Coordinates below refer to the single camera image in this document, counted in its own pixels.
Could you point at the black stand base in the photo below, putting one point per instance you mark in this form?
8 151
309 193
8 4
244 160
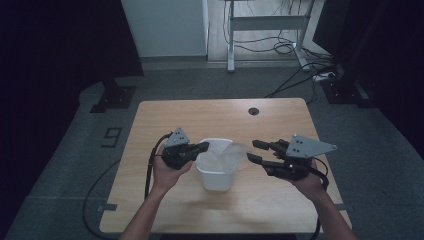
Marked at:
346 93
115 98

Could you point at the person's left hand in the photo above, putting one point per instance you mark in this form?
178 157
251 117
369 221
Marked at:
166 176

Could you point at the white partition panel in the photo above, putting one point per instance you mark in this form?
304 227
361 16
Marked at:
166 26

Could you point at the grey tape strip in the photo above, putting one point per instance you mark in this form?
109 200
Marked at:
106 207
345 207

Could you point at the dark monitor screen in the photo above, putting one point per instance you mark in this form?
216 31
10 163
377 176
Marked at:
333 23

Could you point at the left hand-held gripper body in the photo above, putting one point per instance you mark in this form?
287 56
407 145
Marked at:
178 155

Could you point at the dark curtain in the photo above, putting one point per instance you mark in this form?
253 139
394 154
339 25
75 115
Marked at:
50 50

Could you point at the person's right hand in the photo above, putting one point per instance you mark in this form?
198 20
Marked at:
310 186

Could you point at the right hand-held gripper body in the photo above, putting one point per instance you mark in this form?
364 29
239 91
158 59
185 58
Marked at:
300 146

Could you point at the white metal desk frame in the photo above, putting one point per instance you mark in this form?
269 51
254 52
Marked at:
266 22

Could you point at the clear plastic bag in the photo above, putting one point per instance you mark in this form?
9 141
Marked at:
230 156

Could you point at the white plastic bin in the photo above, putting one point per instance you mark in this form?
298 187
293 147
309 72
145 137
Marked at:
216 181

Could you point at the white power strip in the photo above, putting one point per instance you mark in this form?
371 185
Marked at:
322 77

